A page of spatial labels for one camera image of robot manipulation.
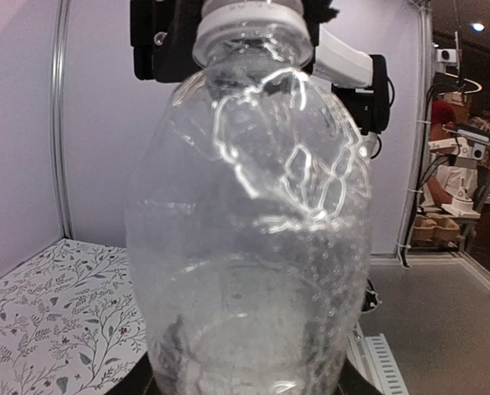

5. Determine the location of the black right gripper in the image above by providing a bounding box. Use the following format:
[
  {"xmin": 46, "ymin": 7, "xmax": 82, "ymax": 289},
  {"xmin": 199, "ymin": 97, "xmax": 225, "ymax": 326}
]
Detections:
[{"xmin": 129, "ymin": 0, "xmax": 203, "ymax": 82}]

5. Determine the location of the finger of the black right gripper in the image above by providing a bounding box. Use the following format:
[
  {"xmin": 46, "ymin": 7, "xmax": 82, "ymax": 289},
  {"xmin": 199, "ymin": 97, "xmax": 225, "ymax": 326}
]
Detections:
[{"xmin": 301, "ymin": 0, "xmax": 339, "ymax": 37}]

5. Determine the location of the white blue bottle cap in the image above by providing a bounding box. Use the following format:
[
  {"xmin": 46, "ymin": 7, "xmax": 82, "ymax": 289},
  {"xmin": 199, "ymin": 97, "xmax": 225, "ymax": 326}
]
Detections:
[{"xmin": 197, "ymin": 1, "xmax": 310, "ymax": 41}]

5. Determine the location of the clear bottle white cap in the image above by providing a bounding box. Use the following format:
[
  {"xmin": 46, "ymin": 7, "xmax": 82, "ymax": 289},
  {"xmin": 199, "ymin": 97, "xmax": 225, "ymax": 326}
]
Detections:
[{"xmin": 126, "ymin": 21, "xmax": 371, "ymax": 394}]

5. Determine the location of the red cap background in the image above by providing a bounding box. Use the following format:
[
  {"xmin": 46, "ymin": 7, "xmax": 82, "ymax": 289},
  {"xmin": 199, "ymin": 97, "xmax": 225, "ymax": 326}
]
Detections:
[{"xmin": 431, "ymin": 100, "xmax": 456, "ymax": 125}]

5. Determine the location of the seated person white shirt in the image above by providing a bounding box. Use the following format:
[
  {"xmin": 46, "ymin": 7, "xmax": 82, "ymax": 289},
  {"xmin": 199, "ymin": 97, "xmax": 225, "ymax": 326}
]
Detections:
[{"xmin": 421, "ymin": 122, "xmax": 478, "ymax": 209}]

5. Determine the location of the background desk with clutter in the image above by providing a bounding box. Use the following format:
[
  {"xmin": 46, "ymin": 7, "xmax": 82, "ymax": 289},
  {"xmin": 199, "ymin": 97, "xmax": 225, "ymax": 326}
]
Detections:
[{"xmin": 407, "ymin": 28, "xmax": 490, "ymax": 251}]

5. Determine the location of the floral patterned table mat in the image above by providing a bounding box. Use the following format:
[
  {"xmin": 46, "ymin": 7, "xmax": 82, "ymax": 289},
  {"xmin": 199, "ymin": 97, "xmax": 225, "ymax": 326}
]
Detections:
[{"xmin": 0, "ymin": 239, "xmax": 147, "ymax": 394}]

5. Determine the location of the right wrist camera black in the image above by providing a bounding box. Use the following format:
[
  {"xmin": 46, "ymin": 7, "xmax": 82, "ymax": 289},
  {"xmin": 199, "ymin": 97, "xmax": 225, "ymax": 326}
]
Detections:
[{"xmin": 311, "ymin": 26, "xmax": 395, "ymax": 159}]

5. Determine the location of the right aluminium corner post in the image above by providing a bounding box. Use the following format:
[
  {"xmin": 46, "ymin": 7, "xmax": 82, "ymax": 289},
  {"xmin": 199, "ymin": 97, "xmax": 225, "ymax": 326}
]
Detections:
[{"xmin": 49, "ymin": 0, "xmax": 74, "ymax": 239}]

